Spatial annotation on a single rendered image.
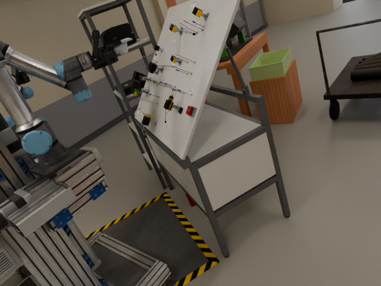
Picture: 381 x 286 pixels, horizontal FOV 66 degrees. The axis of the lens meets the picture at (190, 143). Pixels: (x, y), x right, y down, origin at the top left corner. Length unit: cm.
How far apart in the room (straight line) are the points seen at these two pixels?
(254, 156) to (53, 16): 444
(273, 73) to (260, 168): 170
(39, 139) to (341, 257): 182
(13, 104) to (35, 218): 49
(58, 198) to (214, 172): 90
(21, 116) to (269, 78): 273
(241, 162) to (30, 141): 120
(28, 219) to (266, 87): 283
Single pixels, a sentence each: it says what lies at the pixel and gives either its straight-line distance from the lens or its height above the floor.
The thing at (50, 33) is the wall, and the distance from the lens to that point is 555.
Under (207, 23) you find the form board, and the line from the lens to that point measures 196.
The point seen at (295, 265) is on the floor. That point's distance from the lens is 212.
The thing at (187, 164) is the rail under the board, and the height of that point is 83.
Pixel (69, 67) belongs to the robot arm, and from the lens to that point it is 140.
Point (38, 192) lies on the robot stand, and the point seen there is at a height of 109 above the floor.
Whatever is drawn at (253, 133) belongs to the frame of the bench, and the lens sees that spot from 190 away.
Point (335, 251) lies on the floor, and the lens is 217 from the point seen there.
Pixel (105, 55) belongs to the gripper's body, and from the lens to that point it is 142.
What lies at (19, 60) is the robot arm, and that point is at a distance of 153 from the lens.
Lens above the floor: 165
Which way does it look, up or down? 25 degrees down
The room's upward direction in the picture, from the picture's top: 20 degrees counter-clockwise
